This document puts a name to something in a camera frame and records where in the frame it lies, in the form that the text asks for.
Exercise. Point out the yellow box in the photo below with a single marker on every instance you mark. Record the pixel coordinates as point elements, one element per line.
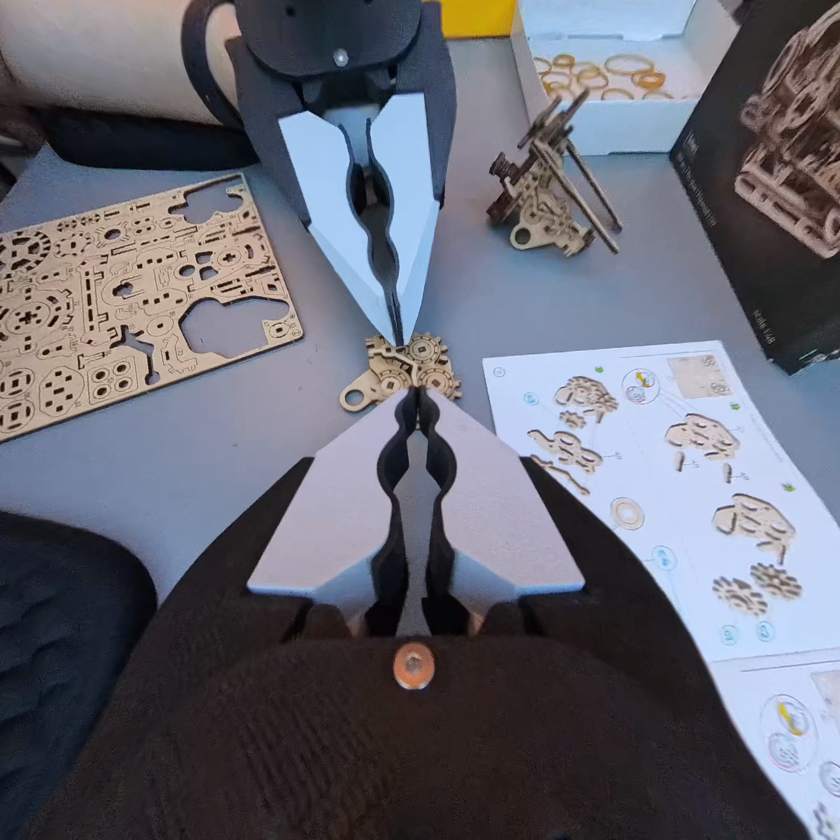
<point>479,16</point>

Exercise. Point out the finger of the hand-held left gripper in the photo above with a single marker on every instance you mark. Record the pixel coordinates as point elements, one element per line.
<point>413,184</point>
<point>315,184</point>

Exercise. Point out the laser-cut plywood parts sheet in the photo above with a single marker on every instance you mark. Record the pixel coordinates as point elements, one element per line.
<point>161,318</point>

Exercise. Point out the black product box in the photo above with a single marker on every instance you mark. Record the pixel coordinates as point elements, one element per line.
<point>722,197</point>

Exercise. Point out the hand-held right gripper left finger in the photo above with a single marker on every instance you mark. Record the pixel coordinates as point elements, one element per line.
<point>334,525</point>

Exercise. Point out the grey desk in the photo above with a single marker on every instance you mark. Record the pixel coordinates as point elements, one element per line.
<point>229,472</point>

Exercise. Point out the small wooden gear assembly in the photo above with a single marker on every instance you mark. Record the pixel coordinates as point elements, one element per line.
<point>384,374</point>

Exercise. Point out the white instruction booklet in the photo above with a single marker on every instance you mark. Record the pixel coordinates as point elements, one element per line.
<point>656,472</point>

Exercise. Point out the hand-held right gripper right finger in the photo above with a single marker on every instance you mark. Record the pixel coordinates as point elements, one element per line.
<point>499,525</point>

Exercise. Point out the partly built wooden model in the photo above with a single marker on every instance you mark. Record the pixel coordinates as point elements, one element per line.
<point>538,216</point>

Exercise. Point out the black padded chair armrest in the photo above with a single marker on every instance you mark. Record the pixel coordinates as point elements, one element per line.
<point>151,141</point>
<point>52,656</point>

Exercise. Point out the pile of yellow rubber bands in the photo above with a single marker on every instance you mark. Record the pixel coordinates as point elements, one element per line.
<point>649,80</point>

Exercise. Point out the white cardboard box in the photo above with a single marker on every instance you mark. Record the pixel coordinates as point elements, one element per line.
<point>656,124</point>

